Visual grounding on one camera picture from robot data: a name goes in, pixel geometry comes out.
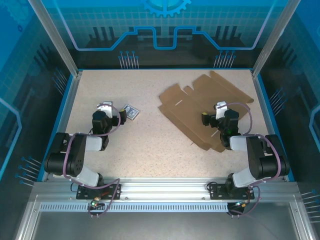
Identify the blue playing card deck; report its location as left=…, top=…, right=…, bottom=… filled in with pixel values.
left=119, top=104, right=140, bottom=122

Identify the brown cardboard box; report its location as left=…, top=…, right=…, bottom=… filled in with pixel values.
left=157, top=70, right=255, bottom=153

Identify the yellow power connector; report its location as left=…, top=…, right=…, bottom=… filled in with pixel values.
left=234, top=199, right=251, bottom=209
left=90, top=196, right=103, bottom=208

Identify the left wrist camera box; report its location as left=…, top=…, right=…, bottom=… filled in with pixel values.
left=96, top=100, right=113, bottom=118

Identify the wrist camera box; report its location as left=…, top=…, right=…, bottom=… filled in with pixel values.
left=214, top=101, right=229, bottom=120
left=96, top=100, right=113, bottom=118

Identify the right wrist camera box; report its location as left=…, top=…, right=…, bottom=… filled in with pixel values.
left=214, top=101, right=229, bottom=120

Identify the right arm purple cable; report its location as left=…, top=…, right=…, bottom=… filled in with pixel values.
left=217, top=101, right=282, bottom=218

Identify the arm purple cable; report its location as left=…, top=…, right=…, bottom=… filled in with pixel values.
left=217, top=101, right=282, bottom=218
left=62, top=102, right=123, bottom=218

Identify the aluminium side rail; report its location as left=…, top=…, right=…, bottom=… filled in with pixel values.
left=250, top=69, right=288, bottom=182
left=45, top=70, right=84, bottom=182

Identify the blue table edge frame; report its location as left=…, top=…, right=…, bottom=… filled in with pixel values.
left=36, top=67, right=296, bottom=182

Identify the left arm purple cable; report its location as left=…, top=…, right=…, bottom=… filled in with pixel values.
left=62, top=102, right=123, bottom=218

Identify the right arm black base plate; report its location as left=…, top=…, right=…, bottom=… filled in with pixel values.
left=208, top=183, right=256, bottom=200

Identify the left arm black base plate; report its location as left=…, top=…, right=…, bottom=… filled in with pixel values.
left=76, top=183, right=123, bottom=201

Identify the aluminium mounting rail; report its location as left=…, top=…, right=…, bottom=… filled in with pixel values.
left=32, top=177, right=301, bottom=201

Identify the aluminium frame post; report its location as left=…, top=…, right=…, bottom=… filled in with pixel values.
left=26, top=0, right=83, bottom=78
left=250, top=0, right=302, bottom=78

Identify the slotted metal cable duct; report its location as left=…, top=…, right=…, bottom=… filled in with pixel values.
left=38, top=202, right=231, bottom=213

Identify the grey metal tray frame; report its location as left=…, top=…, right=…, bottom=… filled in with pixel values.
left=14, top=194, right=313, bottom=240

